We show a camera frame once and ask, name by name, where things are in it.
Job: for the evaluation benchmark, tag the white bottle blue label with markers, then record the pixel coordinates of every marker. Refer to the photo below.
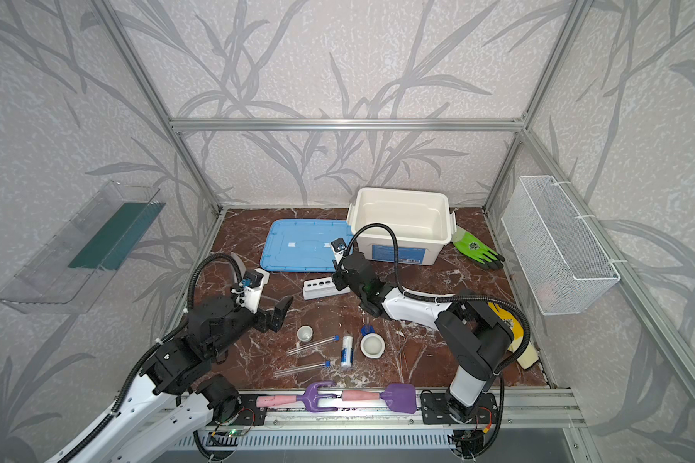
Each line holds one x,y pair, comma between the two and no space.
347,352

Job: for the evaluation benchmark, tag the white plastic storage bin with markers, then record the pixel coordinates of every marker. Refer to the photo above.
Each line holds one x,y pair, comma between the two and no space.
422,221

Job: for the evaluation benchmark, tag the small white crucible cup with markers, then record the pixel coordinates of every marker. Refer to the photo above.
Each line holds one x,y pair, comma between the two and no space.
305,334

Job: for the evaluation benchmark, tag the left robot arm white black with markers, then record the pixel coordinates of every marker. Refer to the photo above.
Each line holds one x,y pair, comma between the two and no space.
170,391

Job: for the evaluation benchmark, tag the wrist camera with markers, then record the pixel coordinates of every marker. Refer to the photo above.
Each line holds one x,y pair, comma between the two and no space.
249,291
339,249

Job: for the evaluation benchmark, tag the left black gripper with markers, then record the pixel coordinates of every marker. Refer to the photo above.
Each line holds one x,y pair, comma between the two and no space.
271,317

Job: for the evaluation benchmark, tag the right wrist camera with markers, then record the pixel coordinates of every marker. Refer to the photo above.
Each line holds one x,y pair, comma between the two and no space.
339,249

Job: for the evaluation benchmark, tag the blue plastic bin lid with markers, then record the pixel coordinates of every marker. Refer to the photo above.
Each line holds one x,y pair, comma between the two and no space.
303,245

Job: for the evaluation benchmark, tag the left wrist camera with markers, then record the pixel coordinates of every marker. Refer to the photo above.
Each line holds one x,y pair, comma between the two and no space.
249,291

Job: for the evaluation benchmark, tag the green mat in shelf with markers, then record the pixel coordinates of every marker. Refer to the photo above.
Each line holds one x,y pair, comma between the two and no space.
116,239

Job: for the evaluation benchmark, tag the green black work glove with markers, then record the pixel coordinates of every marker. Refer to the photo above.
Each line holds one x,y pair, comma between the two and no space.
481,255

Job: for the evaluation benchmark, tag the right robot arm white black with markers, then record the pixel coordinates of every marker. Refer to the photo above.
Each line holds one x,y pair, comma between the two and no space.
484,334

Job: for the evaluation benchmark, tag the white wire mesh basket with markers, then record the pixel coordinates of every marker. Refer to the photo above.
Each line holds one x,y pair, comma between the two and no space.
563,263

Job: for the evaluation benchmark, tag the metal garden trowel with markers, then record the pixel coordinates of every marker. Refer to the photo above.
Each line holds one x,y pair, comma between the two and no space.
240,265

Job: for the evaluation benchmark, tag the test tube blue cap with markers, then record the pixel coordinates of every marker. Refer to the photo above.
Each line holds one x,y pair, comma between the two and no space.
306,348
304,368

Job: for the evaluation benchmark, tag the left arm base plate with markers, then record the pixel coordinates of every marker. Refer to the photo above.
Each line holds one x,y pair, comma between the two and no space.
246,413

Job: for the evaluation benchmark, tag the small blue cap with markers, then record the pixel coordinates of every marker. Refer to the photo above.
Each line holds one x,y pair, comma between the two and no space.
366,330

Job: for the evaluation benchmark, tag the purple garden fork pink handle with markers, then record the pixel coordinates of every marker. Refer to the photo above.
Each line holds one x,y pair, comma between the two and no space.
310,398

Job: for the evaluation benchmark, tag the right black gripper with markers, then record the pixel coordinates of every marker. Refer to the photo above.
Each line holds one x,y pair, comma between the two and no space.
342,264

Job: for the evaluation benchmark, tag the white test tube rack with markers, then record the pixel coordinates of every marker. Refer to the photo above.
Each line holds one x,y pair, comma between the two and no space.
320,288

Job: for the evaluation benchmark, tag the white ceramic bowl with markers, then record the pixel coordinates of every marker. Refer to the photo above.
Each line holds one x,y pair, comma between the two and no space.
372,346

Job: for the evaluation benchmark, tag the clear acrylic wall shelf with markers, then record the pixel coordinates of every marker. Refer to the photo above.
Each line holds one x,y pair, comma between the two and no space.
46,285

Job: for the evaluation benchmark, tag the purple garden spade pink handle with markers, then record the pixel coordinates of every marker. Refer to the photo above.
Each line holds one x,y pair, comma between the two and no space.
398,397

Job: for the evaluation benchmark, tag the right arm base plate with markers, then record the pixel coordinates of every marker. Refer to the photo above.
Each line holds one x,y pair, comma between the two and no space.
441,408

